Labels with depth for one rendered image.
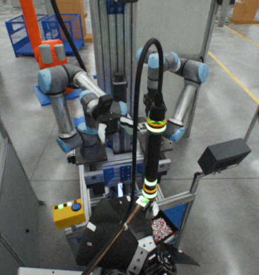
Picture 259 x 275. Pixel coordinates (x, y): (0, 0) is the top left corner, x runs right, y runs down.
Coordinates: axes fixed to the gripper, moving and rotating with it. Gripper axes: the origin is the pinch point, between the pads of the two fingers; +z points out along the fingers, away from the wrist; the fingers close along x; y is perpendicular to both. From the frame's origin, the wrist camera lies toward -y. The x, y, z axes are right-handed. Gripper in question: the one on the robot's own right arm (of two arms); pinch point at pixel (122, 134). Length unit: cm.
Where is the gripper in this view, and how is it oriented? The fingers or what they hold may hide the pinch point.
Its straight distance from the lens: 70.0
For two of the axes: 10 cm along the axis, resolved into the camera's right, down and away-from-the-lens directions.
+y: 0.0, 7.8, 6.3
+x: -8.7, 3.1, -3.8
